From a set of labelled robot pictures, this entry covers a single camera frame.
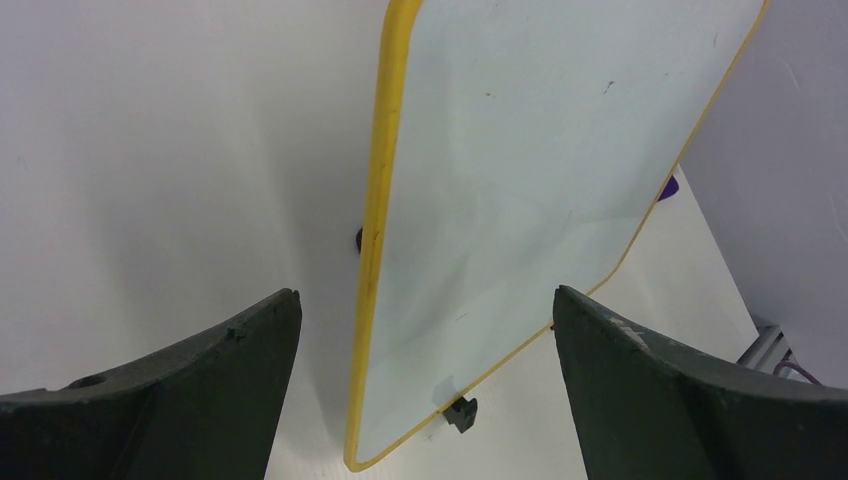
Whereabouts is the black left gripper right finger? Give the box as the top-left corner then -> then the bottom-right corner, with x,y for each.
553,286 -> 847,479

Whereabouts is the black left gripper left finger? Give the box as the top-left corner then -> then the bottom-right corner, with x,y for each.
1,289 -> 302,479

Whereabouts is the yellow framed whiteboard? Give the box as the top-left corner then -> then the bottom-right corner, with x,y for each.
343,1 -> 768,472

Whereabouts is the black whiteboard stand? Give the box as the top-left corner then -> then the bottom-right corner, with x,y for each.
348,258 -> 478,440

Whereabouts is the purple towel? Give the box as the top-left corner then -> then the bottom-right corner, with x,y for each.
657,175 -> 680,202

